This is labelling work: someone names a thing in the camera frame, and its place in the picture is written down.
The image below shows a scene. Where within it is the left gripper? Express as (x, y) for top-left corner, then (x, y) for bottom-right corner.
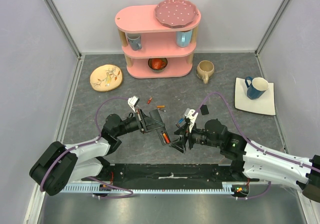
(115, 108), (165, 137)

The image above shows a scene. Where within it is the black battery cover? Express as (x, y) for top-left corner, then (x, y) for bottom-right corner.
(200, 104), (209, 116)

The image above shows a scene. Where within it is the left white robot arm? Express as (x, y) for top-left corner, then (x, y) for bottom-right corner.
(29, 109), (170, 196)

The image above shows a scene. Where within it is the red cup in bowl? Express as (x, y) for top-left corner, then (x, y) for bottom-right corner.
(151, 58), (166, 70)

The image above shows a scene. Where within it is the yellow bird painted plate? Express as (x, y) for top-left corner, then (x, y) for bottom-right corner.
(89, 64), (124, 92)

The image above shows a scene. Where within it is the beige ceramic mug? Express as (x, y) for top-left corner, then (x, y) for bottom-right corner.
(196, 60), (215, 84)

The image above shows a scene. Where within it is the pink three-tier shelf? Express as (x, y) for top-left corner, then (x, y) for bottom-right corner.
(115, 5), (201, 79)

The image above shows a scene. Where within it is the grey mug on shelf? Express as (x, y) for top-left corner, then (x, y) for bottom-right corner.
(126, 33), (142, 51)

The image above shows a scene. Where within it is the light blue mug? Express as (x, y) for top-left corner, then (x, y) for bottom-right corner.
(176, 29), (193, 48)

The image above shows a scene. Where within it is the white square plate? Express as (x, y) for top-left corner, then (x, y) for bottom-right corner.
(234, 77), (276, 116)

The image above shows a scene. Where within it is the dark blue mug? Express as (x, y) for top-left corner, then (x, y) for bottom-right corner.
(244, 76), (269, 100)

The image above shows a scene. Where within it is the pink dotted plate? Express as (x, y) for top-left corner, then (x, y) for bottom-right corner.
(154, 0), (199, 29)

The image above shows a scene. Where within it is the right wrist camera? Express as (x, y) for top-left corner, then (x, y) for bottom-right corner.
(184, 108), (199, 133)

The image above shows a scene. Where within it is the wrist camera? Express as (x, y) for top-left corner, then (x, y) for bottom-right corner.
(127, 95), (140, 113)
(184, 108), (199, 133)

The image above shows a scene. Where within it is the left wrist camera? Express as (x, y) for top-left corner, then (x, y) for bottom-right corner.
(127, 95), (140, 113)

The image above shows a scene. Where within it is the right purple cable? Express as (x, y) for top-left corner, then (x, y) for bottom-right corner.
(197, 91), (320, 200)

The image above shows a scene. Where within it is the purple cable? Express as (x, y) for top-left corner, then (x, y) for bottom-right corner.
(197, 91), (320, 200)
(39, 96), (135, 200)

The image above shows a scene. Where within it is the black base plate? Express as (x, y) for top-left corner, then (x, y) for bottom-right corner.
(97, 163), (249, 182)

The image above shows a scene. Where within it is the light blue cable duct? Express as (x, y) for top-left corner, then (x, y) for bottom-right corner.
(59, 182), (237, 194)

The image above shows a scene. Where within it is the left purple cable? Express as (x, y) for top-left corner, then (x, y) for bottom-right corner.
(39, 96), (135, 200)

